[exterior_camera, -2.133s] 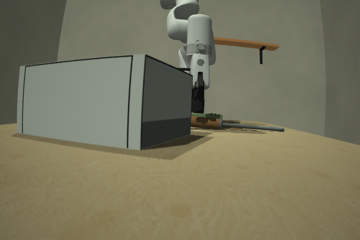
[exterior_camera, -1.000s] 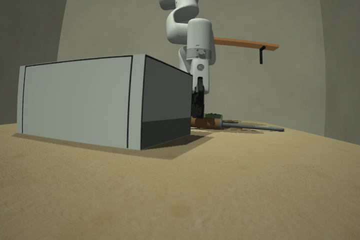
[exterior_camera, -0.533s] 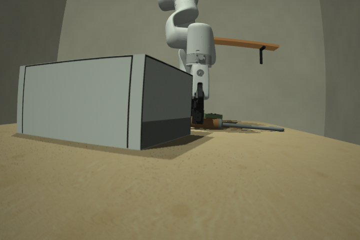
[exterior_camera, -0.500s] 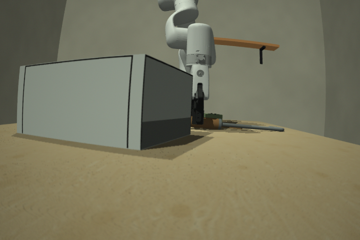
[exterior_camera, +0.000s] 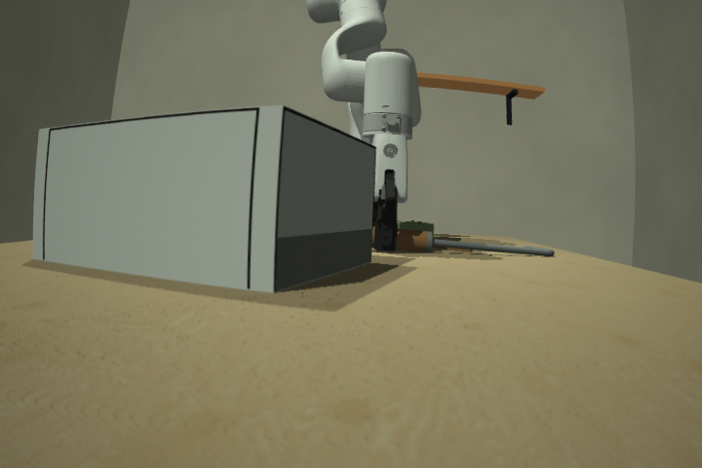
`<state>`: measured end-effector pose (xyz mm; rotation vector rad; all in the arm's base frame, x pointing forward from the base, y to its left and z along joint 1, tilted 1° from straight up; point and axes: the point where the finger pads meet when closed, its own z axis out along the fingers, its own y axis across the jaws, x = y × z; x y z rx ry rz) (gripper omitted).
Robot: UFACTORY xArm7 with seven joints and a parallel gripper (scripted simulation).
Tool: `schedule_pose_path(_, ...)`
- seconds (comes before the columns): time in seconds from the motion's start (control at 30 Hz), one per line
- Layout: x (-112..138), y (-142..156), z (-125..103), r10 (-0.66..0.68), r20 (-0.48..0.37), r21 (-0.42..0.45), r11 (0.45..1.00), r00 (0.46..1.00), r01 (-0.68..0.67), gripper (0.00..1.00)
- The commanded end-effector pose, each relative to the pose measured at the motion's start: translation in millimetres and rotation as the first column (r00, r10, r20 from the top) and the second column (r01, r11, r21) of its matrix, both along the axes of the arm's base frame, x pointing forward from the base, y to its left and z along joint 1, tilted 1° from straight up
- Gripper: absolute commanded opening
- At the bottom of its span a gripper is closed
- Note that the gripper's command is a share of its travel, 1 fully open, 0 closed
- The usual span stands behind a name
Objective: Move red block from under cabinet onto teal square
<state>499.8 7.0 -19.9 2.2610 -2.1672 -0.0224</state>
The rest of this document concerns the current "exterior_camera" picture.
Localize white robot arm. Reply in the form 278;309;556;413
307;0;421;143

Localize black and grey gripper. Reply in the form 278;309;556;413
363;131;412;251

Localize tool with wooden handle and grey metal rod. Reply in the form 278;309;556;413
397;229;555;256

